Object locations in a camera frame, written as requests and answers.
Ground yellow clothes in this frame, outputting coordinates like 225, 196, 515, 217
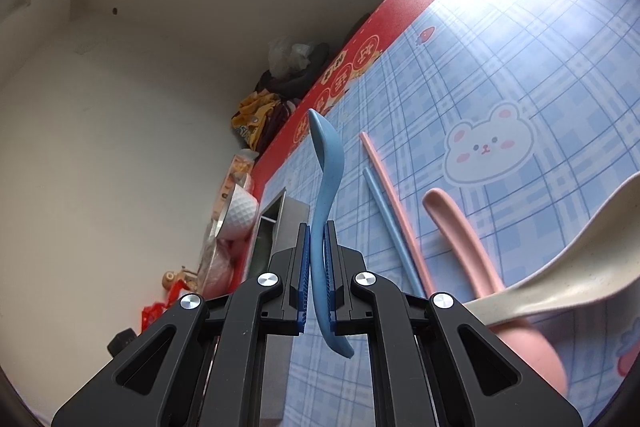
230, 92, 283, 148

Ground blue spoon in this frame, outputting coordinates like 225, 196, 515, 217
306, 108, 356, 360

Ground beige spoon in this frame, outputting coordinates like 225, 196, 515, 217
462, 172, 640, 325

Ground red snack packets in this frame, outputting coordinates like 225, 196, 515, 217
141, 292, 177, 333

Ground printed snack box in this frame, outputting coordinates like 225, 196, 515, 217
212, 152, 256, 218

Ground pink spoon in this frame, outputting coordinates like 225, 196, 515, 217
422, 188, 568, 395

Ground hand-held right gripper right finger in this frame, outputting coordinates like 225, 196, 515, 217
324, 221, 585, 427

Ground wooden figurine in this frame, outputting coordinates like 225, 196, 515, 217
162, 264, 201, 294

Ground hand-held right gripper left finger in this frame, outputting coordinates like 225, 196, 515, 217
51, 222, 313, 427

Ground dark red clothes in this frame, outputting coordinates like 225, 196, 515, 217
260, 102, 297, 144

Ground plastic-wrapped bowl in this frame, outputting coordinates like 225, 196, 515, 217
197, 232, 236, 298

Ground blue plaid mat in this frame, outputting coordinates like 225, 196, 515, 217
252, 0, 640, 427

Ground stainless steel utensil tray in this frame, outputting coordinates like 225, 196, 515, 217
247, 188, 313, 427

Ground pink chopstick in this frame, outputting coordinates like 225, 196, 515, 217
359, 132, 435, 300

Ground clear plastic bag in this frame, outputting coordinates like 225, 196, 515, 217
268, 36, 313, 75

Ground dark padded chair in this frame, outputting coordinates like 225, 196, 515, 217
255, 42, 331, 100

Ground blue chopstick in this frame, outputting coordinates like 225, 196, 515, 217
362, 167, 427, 299

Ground white dimpled bowl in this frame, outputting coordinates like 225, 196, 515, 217
216, 184, 260, 242

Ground black box device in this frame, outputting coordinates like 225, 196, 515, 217
107, 329, 139, 358

